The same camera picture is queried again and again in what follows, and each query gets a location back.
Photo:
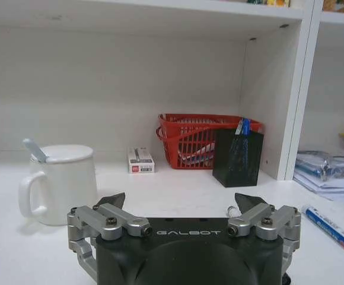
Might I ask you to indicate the stack of plastic document sleeves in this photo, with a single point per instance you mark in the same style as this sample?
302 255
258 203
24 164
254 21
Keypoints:
327 172

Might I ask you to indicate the pale blue spoon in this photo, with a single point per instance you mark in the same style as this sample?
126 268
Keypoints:
35 150

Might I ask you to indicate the small white refill box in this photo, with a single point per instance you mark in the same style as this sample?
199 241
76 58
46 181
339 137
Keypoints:
140 160

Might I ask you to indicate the white ceramic mug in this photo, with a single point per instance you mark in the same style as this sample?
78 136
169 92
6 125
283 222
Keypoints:
60 190

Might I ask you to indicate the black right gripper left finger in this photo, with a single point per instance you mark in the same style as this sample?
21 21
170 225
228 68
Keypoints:
106 221

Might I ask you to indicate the black mesh pen holder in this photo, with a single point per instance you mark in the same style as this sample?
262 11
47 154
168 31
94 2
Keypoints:
238 158

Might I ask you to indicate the blue pen in holder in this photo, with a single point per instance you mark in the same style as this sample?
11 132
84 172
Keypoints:
243 126

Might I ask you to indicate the red plastic basket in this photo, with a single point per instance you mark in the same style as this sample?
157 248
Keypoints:
189 142

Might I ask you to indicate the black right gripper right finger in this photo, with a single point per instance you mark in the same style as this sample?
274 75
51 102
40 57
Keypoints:
262 219

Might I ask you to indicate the white and blue marker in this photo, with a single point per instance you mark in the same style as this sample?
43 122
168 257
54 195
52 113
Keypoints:
335 231

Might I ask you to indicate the white shelf unit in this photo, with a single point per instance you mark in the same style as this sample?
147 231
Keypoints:
296 89

